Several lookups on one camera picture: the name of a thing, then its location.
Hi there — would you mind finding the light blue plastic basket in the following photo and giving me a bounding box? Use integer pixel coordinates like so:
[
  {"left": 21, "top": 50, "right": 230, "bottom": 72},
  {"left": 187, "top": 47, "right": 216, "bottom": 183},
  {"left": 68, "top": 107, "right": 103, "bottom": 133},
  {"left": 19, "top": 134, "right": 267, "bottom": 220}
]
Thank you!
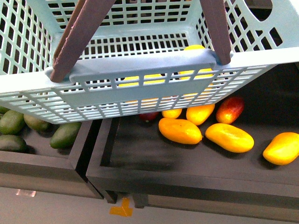
[{"left": 0, "top": 0, "right": 299, "bottom": 124}]

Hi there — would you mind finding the brown basket handle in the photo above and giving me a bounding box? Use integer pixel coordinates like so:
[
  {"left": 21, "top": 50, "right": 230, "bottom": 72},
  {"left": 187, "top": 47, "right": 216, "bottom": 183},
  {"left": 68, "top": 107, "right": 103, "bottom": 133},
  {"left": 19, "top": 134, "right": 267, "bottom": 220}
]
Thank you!
[{"left": 50, "top": 0, "right": 231, "bottom": 83}]

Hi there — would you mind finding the yellow mango front left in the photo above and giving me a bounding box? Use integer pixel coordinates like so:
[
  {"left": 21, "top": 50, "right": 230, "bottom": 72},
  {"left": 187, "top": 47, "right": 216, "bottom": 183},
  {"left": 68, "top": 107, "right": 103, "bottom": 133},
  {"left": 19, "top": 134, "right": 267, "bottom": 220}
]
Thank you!
[{"left": 158, "top": 118, "right": 203, "bottom": 145}]

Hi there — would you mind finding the red yellow mango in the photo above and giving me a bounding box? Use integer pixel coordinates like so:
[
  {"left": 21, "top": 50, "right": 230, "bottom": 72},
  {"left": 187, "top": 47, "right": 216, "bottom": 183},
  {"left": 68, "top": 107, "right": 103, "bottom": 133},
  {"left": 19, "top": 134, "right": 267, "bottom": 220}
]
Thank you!
[{"left": 216, "top": 97, "right": 245, "bottom": 125}]

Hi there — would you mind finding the yellow mango front middle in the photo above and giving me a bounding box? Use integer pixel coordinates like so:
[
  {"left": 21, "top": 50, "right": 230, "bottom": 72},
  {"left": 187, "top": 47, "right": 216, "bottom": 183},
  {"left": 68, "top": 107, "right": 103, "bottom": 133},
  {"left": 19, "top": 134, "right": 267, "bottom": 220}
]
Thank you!
[{"left": 205, "top": 123, "right": 255, "bottom": 153}]

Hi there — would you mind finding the yellow mango right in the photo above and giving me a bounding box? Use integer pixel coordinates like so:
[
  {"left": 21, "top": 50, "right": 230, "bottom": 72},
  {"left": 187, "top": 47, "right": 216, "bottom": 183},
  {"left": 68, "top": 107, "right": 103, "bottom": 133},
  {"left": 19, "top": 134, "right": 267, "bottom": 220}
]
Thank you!
[{"left": 263, "top": 132, "right": 299, "bottom": 166}]

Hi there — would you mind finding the black fruit display shelf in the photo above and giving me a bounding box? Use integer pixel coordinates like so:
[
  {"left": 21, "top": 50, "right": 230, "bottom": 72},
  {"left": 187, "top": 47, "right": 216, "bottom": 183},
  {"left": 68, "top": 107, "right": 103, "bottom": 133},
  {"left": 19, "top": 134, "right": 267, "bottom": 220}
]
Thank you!
[{"left": 0, "top": 63, "right": 299, "bottom": 224}]

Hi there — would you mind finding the green avocado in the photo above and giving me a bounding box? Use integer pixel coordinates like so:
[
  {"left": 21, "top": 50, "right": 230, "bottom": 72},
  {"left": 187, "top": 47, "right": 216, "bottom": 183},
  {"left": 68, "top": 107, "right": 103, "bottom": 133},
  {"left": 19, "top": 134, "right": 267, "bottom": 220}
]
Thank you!
[{"left": 50, "top": 122, "right": 82, "bottom": 149}]

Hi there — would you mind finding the orange floor tape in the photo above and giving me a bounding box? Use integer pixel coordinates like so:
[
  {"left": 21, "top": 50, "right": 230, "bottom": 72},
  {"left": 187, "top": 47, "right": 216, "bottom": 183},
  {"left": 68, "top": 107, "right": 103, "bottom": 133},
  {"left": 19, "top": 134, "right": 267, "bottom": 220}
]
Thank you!
[{"left": 109, "top": 197, "right": 133, "bottom": 217}]

